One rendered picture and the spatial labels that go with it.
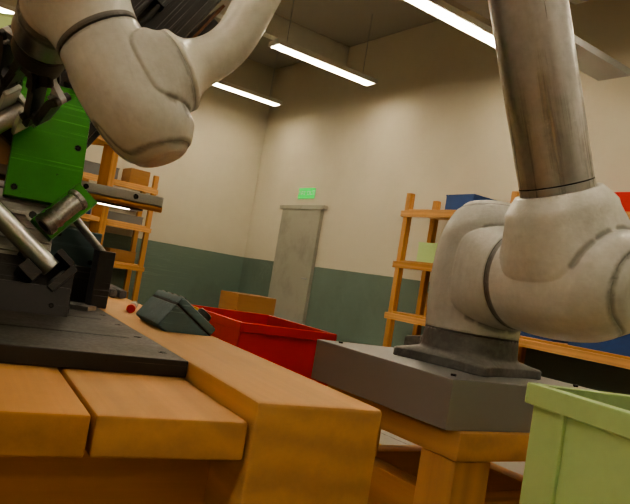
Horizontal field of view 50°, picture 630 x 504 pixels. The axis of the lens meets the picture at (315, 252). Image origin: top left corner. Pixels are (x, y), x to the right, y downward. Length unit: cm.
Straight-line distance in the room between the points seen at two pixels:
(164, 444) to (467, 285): 59
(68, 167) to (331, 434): 71
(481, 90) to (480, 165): 91
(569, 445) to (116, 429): 36
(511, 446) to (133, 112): 67
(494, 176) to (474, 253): 670
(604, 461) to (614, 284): 38
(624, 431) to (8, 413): 45
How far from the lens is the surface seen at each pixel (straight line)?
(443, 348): 108
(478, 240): 106
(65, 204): 114
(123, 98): 79
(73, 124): 122
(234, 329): 127
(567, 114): 94
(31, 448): 58
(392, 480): 107
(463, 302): 106
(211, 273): 1141
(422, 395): 96
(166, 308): 111
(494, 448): 99
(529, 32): 94
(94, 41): 82
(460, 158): 815
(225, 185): 1148
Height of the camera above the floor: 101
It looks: 3 degrees up
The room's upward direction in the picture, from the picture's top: 9 degrees clockwise
